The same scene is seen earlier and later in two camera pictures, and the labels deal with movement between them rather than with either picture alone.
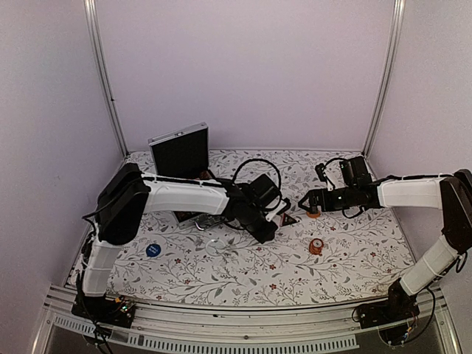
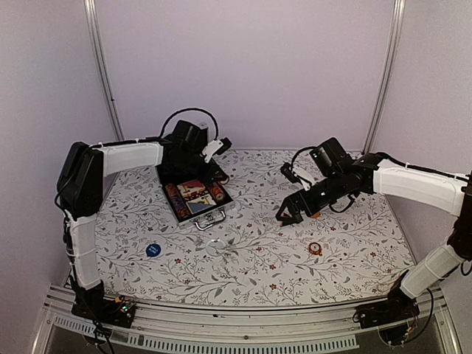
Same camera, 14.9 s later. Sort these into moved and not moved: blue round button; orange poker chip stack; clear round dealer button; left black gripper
Moved: orange poker chip stack; left black gripper
Not moved: clear round dealer button; blue round button
